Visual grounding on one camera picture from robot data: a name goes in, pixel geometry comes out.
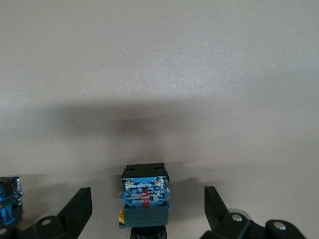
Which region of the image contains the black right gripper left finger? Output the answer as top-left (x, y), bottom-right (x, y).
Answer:
top-left (32, 187), bottom-right (92, 239)

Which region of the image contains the red push button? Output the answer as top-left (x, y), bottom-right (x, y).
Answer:
top-left (0, 176), bottom-right (23, 228)

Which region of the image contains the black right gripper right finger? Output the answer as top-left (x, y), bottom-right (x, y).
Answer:
top-left (200, 186), bottom-right (251, 239)

